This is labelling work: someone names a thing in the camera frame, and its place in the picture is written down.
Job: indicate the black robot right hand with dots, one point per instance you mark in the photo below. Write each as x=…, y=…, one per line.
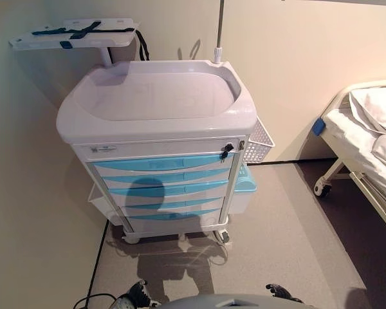
x=281, y=291

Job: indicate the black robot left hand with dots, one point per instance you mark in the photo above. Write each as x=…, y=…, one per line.
x=138, y=294

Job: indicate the white cart caster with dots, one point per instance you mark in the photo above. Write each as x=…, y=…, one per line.
x=132, y=239

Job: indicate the cart caster with brake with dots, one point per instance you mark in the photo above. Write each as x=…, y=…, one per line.
x=223, y=236

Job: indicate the white bin with blue lid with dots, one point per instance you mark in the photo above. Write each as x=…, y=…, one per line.
x=244, y=190

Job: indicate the black bed caster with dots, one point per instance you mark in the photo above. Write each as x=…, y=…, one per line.
x=323, y=190

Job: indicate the black cart keys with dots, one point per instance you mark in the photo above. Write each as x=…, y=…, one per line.
x=226, y=151

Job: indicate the white perforated side basket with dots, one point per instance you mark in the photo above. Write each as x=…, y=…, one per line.
x=259, y=138

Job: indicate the white medical cart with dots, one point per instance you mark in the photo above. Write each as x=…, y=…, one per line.
x=154, y=128

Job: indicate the blue bed corner bumper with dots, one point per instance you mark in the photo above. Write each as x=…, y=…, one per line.
x=318, y=127

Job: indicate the white bed mattress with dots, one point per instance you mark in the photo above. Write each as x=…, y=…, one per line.
x=350, y=132

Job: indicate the white folded duvet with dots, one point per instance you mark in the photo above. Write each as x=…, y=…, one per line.
x=376, y=106

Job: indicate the white swivel shelf tray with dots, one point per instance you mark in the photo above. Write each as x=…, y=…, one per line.
x=109, y=40

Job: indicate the metal IV pole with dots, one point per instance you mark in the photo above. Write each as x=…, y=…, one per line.
x=219, y=29

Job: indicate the cream hospital bed frame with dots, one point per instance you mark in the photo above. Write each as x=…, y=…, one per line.
x=336, y=169

